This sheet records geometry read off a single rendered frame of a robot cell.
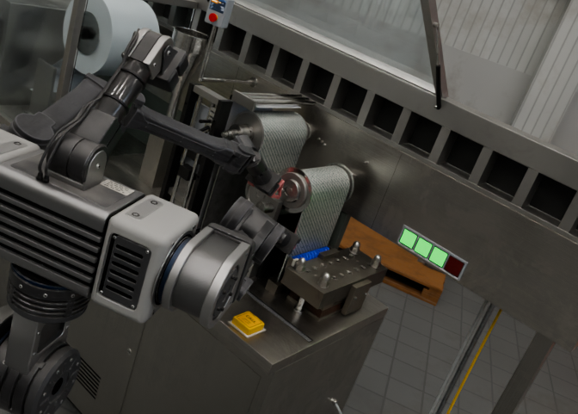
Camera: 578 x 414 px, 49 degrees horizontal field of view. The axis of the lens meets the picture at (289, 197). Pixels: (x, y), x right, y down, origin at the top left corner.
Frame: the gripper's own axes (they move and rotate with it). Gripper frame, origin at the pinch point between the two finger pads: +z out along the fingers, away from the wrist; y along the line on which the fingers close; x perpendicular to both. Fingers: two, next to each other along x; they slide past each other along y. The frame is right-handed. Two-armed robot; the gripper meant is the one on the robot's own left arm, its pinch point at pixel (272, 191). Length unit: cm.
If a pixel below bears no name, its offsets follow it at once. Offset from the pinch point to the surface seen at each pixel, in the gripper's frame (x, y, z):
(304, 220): 0.3, 10.2, 10.3
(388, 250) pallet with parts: 80, -62, 266
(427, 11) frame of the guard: 57, 25, -35
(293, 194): 3.3, 6.3, 0.9
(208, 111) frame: 7.6, -28.2, -15.9
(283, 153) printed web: 16.8, -13.4, 10.5
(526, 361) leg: 12, 82, 59
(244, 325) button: -38.0, 20.6, 2.8
